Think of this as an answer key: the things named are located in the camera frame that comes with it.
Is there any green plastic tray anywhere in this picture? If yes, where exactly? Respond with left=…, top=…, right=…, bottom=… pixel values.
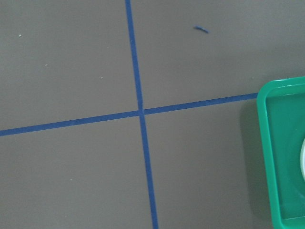
left=257, top=77, right=305, bottom=229

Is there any white round plate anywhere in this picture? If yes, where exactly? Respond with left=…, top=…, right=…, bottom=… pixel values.
left=300, top=139, right=305, bottom=180

